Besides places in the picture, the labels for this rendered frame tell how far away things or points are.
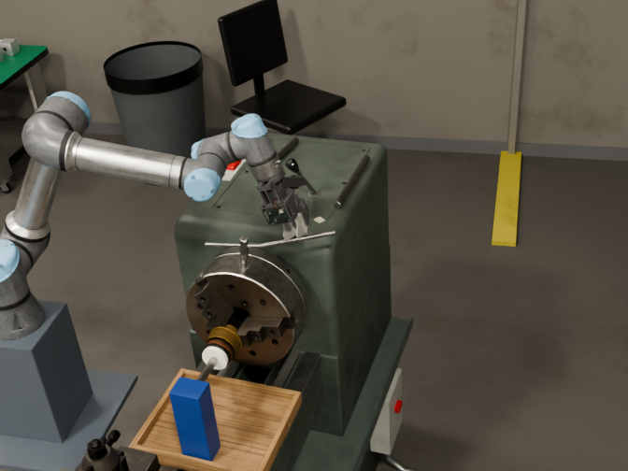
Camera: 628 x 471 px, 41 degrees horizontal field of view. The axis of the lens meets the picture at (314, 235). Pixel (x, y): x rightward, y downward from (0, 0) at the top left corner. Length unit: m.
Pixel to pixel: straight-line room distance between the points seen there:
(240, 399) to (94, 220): 2.76
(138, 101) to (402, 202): 1.58
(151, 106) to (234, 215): 2.53
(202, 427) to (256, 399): 0.27
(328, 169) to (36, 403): 1.06
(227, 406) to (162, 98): 2.79
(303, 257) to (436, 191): 2.66
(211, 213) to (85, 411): 0.70
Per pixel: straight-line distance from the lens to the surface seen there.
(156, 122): 4.90
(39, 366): 2.36
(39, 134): 2.03
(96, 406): 2.61
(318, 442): 2.66
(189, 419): 2.09
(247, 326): 2.21
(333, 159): 2.60
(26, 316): 2.35
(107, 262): 4.56
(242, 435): 2.24
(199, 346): 2.63
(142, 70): 5.33
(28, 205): 2.29
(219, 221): 2.36
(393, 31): 5.00
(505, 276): 4.21
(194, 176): 1.91
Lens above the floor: 2.51
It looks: 34 degrees down
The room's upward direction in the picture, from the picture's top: 4 degrees counter-clockwise
